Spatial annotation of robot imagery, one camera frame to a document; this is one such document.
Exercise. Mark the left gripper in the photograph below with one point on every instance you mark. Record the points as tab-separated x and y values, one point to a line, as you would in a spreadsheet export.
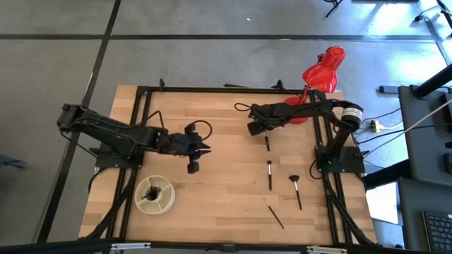
180	144

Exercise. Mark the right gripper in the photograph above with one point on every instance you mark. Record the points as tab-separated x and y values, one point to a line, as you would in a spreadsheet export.
265	116

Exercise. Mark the black makeup brush silver ferrule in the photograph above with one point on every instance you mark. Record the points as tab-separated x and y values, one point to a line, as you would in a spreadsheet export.
151	183
152	195
144	197
267	143

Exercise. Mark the black round-head makeup brush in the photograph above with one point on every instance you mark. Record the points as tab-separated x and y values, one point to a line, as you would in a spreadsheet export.
269	180

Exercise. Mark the black fan makeup brush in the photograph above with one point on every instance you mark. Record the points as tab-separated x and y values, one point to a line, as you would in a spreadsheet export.
294	178

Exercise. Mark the thin black liner brush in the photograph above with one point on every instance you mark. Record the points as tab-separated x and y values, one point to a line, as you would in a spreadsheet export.
274	214

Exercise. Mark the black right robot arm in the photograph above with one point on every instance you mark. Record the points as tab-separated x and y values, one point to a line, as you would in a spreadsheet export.
339	139

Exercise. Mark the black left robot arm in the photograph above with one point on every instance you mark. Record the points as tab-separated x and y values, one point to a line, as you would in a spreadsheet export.
106	128

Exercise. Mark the white round organizer container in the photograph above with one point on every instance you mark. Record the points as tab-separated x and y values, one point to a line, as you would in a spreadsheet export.
166	204

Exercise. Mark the red desk lamp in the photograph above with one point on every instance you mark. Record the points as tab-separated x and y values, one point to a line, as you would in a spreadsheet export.
321	75

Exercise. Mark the yellow power strip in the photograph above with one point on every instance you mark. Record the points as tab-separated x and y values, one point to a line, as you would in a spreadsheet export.
375	124

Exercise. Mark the grey foot bar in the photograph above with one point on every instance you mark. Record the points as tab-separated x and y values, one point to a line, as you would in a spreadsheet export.
388	89

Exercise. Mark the black chair base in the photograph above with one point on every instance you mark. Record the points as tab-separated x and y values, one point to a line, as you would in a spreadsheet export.
333	5

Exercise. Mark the grey desk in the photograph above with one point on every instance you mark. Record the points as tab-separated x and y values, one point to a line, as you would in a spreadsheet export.
423	151
409	218

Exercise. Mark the black pole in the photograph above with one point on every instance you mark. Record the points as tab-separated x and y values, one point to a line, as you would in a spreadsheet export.
434	82

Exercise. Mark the black horizontal beam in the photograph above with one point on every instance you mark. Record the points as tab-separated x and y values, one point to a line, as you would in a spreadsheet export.
53	247

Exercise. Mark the black computer keyboard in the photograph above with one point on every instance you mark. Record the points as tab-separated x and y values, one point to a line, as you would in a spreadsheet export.
439	231

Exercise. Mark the black frame hook clamp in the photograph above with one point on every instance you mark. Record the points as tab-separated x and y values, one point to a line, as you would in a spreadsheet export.
279	84
161	84

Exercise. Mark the black aluminium table frame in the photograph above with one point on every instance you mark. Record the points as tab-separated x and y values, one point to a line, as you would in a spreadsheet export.
229	90

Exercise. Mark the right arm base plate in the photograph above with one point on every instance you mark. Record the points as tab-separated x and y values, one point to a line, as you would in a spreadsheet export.
353	160

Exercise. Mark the black table-level camera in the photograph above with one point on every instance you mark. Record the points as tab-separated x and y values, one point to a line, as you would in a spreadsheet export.
229	248

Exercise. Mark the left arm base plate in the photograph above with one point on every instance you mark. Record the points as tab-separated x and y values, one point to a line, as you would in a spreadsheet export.
102	161

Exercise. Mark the silver aluminium extrusion bracket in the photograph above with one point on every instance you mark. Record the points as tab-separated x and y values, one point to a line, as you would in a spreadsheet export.
326	250
130	246

